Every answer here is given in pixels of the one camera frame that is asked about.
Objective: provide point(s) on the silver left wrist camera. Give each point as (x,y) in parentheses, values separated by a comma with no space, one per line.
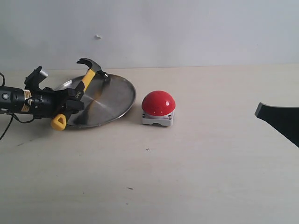
(35,78)

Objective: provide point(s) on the white wall plug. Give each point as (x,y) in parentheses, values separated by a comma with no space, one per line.
(97,36)

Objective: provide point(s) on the yellow black claw hammer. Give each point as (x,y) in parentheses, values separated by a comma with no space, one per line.
(59,122)

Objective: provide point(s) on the red dome push button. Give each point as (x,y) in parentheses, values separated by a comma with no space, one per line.
(158,107)

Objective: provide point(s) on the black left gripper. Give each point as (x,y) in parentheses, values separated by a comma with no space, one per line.
(47,103)

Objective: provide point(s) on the round steel plate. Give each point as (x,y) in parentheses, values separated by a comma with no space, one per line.
(105,101)

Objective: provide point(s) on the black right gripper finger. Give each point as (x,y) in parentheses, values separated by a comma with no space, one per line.
(284,119)

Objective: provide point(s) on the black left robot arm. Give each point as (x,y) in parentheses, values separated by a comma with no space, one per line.
(15,100)

